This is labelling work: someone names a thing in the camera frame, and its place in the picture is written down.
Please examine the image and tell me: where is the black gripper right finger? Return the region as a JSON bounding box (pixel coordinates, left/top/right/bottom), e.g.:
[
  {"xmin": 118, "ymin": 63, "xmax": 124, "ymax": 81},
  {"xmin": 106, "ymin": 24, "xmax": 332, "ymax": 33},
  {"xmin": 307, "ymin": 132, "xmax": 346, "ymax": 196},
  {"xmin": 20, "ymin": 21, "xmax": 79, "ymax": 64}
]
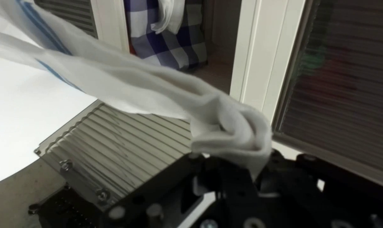
[{"xmin": 255, "ymin": 151, "xmax": 383, "ymax": 228}]

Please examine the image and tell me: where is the round white table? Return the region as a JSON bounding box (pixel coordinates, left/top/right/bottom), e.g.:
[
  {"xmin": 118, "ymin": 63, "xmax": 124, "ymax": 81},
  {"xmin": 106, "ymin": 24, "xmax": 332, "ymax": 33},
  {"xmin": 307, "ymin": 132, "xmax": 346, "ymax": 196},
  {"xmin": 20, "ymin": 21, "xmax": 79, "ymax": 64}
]
[{"xmin": 0, "ymin": 24, "xmax": 100, "ymax": 187}]

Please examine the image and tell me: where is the white three-tier storage cabinet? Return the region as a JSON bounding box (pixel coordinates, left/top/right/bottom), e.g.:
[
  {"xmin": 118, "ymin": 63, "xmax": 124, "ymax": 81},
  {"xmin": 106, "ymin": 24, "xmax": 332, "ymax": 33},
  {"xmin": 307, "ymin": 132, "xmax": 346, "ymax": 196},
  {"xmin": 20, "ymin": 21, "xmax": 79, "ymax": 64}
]
[{"xmin": 184, "ymin": 0, "xmax": 383, "ymax": 183}]

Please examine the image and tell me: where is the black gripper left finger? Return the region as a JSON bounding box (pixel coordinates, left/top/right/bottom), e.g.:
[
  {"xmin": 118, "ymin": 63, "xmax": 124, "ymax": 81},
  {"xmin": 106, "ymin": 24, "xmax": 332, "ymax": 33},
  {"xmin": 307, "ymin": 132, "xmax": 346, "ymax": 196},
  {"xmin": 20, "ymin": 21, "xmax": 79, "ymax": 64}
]
[{"xmin": 27, "ymin": 154, "xmax": 259, "ymax": 228}]

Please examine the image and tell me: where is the blue white checkered cloth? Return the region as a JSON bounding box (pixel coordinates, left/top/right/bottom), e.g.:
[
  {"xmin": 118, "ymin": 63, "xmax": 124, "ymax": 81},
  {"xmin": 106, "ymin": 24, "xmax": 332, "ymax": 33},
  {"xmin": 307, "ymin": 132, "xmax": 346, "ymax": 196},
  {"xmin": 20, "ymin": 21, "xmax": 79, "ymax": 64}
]
[{"xmin": 124, "ymin": 0, "xmax": 207, "ymax": 69}]

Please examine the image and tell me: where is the white towel with blue stripes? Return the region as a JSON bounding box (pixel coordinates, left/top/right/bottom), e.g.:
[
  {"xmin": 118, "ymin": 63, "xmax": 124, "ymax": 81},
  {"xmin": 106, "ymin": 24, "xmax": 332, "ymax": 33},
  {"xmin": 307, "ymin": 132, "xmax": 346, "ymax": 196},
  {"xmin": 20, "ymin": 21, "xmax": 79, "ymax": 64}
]
[{"xmin": 0, "ymin": 0, "xmax": 271, "ymax": 177}]

